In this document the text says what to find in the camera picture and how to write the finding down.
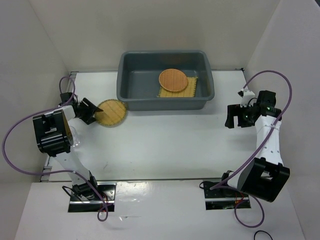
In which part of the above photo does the grey plastic bin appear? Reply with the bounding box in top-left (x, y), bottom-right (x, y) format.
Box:
top-left (116, 50), bottom-right (215, 111)

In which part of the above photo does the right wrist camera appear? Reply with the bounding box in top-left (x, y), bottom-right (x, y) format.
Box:
top-left (238, 89), bottom-right (256, 108)

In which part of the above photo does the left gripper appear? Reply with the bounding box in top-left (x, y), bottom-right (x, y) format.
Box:
top-left (77, 98), bottom-right (103, 125)

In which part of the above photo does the square woven bamboo tray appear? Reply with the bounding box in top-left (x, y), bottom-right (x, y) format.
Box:
top-left (156, 74), bottom-right (200, 100)

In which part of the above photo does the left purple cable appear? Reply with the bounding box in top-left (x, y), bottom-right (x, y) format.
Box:
top-left (1, 76), bottom-right (116, 223)

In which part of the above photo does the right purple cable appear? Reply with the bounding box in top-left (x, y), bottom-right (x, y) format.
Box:
top-left (208, 70), bottom-right (293, 228)

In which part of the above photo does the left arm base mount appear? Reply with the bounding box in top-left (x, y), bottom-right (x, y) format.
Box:
top-left (62, 181), bottom-right (117, 213)

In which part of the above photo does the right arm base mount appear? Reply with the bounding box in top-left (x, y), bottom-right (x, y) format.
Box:
top-left (199, 179), bottom-right (251, 211)

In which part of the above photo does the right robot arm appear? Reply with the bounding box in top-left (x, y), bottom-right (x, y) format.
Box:
top-left (219, 89), bottom-right (290, 202)

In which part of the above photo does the clear plastic cup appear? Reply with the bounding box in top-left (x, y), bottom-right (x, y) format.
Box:
top-left (69, 126), bottom-right (81, 148)

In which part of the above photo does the black cable loop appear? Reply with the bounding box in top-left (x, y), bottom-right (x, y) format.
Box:
top-left (254, 230), bottom-right (274, 240)

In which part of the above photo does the round green-rimmed bamboo tray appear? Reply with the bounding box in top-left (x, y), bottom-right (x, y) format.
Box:
top-left (94, 99), bottom-right (127, 127)

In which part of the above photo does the round orange bamboo tray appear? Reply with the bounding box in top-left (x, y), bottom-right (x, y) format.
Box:
top-left (158, 68), bottom-right (188, 92)

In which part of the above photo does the purple cable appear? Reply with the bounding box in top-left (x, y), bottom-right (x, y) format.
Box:
top-left (1, 76), bottom-right (116, 223)
top-left (208, 70), bottom-right (293, 228)

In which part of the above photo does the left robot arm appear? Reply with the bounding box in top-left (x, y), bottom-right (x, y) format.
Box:
top-left (32, 92), bottom-right (103, 200)

